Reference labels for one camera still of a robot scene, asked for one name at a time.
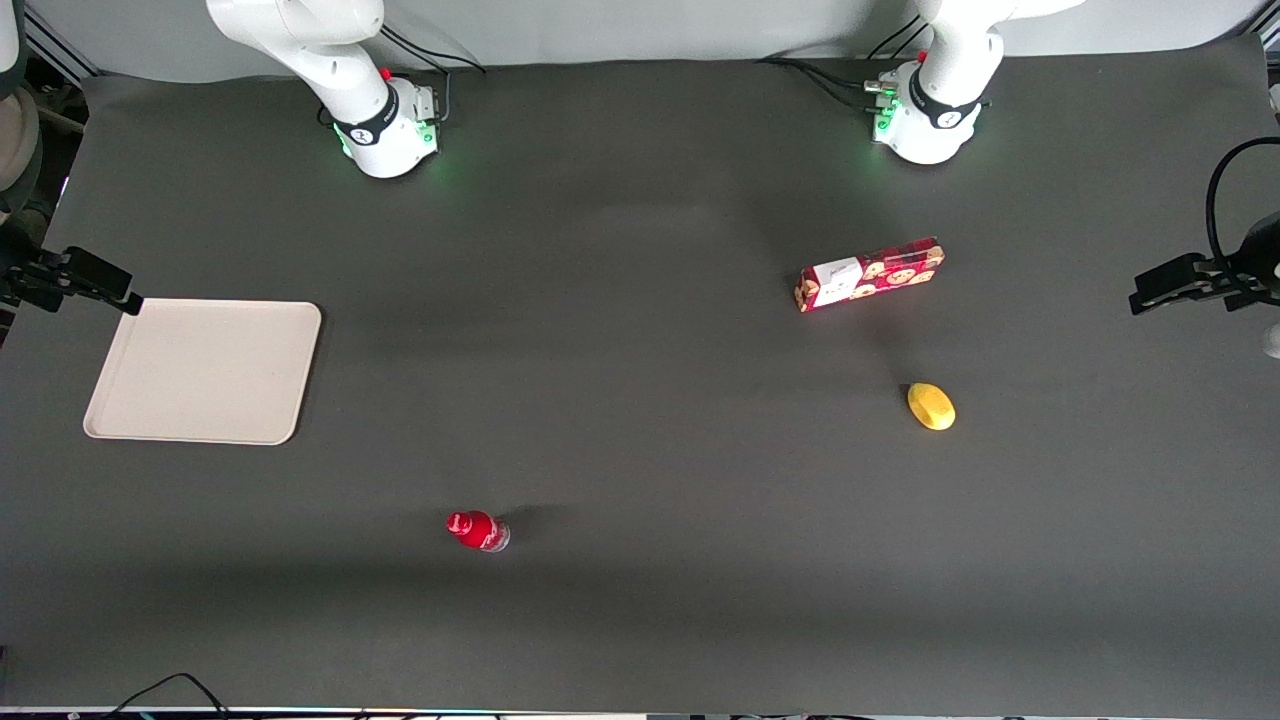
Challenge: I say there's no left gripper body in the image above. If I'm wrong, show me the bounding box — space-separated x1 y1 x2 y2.
1238 213 1280 307

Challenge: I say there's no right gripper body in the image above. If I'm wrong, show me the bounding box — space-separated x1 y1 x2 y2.
0 228 47 311

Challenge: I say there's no red coke bottle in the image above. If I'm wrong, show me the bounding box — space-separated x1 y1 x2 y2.
445 510 512 554

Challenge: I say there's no beige plastic tray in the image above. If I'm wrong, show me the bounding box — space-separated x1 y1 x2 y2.
83 298 323 446

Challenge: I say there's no beige round object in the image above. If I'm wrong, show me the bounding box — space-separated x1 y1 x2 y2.
0 88 43 216

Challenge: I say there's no yellow lemon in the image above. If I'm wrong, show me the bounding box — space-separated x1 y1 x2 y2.
907 382 957 432

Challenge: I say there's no red cookie box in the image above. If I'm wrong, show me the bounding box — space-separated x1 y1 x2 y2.
795 236 947 314

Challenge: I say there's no dark grey table mat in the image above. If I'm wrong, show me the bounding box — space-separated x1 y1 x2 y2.
0 35 1280 717

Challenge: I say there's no black left wrist camera cable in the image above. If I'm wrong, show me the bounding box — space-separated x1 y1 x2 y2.
1204 137 1280 265

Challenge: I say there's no black left arm base cable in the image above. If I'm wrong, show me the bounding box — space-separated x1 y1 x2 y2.
866 14 936 61
755 56 899 113

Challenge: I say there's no black arm base cable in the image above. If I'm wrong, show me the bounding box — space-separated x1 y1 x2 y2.
378 24 489 127
866 14 936 61
755 56 899 113

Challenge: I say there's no thin black floor cable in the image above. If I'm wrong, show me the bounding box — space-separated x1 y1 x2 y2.
105 673 233 720

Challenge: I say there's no black right arm base cable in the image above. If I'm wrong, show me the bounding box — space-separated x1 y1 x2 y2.
378 24 489 127

